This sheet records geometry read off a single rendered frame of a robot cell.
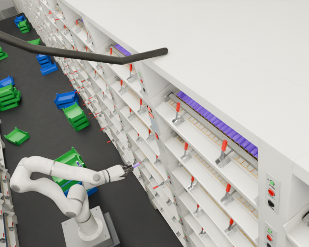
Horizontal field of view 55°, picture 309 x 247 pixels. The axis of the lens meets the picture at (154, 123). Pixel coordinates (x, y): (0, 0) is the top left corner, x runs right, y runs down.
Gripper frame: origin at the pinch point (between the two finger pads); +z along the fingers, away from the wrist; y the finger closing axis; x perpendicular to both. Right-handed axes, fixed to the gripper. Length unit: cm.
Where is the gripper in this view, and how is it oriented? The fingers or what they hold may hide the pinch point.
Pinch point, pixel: (129, 168)
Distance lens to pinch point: 200.4
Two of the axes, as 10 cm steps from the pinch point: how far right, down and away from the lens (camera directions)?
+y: 4.6, 4.8, -7.5
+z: 8.9, -2.4, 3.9
